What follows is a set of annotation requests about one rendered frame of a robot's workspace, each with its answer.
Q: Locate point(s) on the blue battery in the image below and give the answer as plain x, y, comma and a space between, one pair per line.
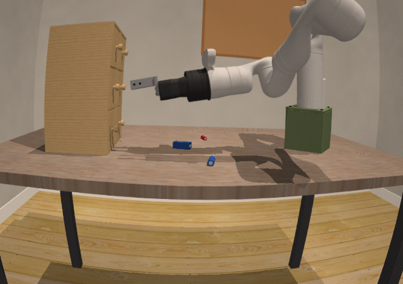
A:
211, 160
182, 145

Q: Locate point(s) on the small brown wooden chest of drawers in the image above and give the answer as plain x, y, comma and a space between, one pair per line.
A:
77, 87

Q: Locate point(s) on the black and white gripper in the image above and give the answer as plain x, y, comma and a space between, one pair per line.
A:
201, 84

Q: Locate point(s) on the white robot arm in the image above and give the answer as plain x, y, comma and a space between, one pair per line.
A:
301, 54

